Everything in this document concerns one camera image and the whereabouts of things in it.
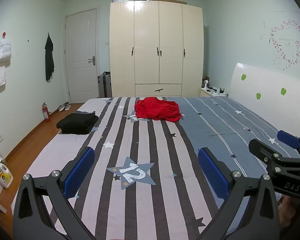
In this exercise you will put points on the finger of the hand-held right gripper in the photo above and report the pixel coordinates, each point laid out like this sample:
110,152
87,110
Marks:
288,138
262,150

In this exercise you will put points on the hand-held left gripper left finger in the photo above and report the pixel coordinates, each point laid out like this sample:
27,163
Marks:
80,172

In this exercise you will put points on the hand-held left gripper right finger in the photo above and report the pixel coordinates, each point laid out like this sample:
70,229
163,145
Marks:
212,175

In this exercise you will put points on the red sweater with yellow tag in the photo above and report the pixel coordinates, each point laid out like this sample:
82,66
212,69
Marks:
165,110

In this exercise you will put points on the black folded clothes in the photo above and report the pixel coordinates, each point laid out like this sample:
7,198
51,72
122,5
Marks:
77,123

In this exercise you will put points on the person's right hand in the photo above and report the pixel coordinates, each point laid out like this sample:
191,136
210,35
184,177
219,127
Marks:
288,208

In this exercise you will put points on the white mattress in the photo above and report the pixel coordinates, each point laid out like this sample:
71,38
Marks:
40,167

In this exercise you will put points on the green apple sticker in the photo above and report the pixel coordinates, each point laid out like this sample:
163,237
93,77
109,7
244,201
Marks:
244,77
283,91
258,95

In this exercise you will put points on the white headboard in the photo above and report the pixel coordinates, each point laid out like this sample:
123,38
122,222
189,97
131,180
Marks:
265,80

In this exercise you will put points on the red fire extinguisher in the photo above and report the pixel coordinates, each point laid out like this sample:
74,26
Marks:
47,112

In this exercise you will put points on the small black white device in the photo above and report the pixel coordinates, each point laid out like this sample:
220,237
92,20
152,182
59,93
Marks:
221,90

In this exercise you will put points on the white nightstand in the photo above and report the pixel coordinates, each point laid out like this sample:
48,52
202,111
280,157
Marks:
210,93

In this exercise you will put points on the white detergent bottle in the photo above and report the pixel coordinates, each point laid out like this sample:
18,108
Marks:
1,173

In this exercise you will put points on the small white fan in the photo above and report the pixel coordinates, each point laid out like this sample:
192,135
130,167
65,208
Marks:
205,83

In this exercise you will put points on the dark ribbed suitcase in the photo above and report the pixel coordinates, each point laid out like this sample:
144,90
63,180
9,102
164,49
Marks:
104,85

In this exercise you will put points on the black hanging garment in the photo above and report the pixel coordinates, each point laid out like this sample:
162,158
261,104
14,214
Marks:
49,60

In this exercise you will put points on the white door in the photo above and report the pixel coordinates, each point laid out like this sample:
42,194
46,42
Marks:
80,55

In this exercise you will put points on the cream wardrobe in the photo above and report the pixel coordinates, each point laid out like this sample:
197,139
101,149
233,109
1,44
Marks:
165,42

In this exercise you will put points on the white plastic bag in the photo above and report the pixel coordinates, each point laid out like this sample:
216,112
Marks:
3,50

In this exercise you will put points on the flat cardboard box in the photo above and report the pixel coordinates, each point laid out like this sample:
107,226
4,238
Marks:
170,1

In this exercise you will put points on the pink flower wall decals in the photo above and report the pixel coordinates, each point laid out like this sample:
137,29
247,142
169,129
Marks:
290,50

